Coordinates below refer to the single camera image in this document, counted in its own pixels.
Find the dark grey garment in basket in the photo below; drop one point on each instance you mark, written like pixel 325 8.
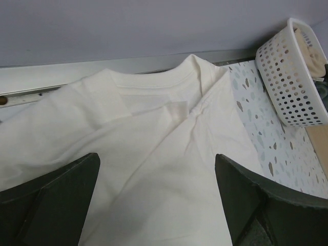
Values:
pixel 321 87

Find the white floral print t-shirt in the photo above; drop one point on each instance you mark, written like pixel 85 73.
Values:
pixel 157 136

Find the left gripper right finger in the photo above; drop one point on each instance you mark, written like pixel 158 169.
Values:
pixel 260 211

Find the white plastic laundry basket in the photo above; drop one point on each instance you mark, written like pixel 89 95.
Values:
pixel 287 78

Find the wooden compartment organizer tray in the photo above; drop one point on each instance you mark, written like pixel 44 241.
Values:
pixel 318 138

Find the beige garment in basket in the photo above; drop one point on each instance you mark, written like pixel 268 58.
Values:
pixel 314 61

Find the aluminium rail frame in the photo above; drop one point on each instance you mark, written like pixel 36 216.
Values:
pixel 26 84

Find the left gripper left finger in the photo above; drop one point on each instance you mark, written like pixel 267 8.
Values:
pixel 50 209

